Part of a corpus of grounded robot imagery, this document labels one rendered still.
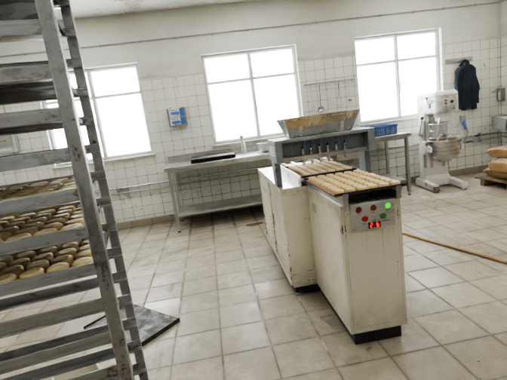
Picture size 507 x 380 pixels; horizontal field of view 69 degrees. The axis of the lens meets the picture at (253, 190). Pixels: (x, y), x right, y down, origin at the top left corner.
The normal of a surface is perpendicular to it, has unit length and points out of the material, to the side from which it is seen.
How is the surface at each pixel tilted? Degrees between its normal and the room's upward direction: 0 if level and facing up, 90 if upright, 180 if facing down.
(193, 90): 90
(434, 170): 90
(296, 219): 90
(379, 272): 90
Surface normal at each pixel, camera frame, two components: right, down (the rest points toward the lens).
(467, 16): 0.13, 0.17
